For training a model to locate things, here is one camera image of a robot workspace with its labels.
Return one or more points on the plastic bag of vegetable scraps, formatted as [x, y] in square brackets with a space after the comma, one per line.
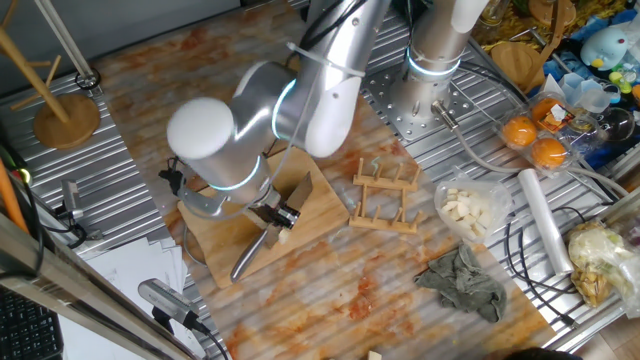
[600, 265]

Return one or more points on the clear measuring cup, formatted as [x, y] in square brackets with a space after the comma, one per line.
[590, 95]

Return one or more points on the grey green cloth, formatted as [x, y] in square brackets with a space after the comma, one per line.
[465, 285]

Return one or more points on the clear plastic fruit container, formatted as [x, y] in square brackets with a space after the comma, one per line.
[575, 135]

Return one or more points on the glass bowl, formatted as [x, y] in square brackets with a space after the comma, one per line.
[617, 125]

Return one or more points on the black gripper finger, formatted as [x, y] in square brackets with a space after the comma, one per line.
[272, 227]
[289, 217]

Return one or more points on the silver camera mount bracket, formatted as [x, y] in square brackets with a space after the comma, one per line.
[200, 202]

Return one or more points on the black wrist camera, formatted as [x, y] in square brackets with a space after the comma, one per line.
[172, 181]

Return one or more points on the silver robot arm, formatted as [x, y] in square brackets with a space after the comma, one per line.
[210, 140]

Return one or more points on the white radish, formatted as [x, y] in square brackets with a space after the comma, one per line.
[285, 236]

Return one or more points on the white plastic wrap roll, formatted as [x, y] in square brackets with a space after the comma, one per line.
[545, 220]

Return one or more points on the wooden mug tree stand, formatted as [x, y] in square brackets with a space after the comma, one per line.
[65, 122]

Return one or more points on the wooden holder stand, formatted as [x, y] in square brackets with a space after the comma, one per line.
[520, 60]

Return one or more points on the wooden dish rack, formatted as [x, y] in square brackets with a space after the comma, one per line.
[385, 200]

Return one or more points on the small clamp mounted camera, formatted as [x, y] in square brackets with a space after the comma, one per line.
[72, 197]

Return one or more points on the blue plush toy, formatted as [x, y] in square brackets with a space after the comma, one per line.
[605, 47]

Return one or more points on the metal frame bar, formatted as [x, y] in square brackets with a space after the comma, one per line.
[75, 290]

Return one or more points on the small radish chunk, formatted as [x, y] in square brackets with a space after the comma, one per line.
[375, 356]

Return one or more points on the plastic bag of radish chunks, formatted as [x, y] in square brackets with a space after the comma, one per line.
[470, 210]

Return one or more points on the black keyboard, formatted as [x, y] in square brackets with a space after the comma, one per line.
[27, 330]

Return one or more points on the silver bar shaped camera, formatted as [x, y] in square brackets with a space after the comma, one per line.
[165, 300]

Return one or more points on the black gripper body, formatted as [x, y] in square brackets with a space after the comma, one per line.
[267, 210]

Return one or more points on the wooden cutting board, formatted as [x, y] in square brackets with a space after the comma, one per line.
[320, 210]

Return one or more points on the white paper stack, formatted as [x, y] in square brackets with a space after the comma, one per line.
[135, 270]

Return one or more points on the steel cleaver knife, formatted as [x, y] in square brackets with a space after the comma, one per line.
[300, 192]

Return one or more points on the camera stand pole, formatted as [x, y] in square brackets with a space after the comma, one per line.
[65, 40]

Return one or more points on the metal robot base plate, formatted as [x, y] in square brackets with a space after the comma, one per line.
[390, 105]

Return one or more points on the marble pattern table mat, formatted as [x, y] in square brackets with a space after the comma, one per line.
[140, 90]

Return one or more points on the orange fruit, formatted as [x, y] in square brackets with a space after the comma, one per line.
[542, 110]
[548, 152]
[519, 131]

